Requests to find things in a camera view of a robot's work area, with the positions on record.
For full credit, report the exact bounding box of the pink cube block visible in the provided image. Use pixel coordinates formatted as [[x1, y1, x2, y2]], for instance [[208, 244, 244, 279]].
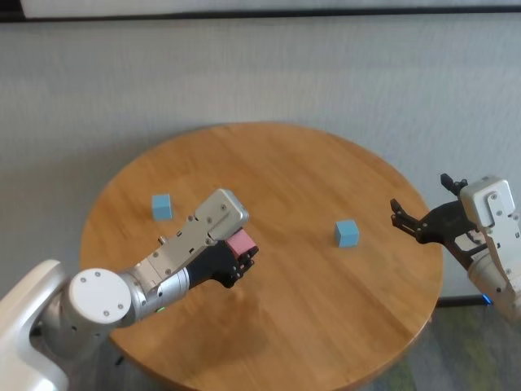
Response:
[[225, 229, 257, 257]]

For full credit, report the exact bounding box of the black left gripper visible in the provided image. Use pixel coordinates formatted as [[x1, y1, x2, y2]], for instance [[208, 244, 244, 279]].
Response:
[[185, 239, 259, 290]]

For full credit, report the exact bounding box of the blue cube block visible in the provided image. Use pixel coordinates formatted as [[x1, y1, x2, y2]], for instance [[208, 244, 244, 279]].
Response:
[[334, 219, 361, 248], [151, 194, 173, 222]]

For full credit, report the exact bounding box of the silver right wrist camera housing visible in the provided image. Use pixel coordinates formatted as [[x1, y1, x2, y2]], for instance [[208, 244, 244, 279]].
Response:
[[459, 175, 521, 292]]

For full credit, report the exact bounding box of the black wall rail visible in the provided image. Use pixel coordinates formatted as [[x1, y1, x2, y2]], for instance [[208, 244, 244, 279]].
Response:
[[0, 0, 521, 24]]

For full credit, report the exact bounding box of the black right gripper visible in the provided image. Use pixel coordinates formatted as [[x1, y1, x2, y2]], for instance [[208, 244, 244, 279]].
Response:
[[389, 173, 488, 272]]

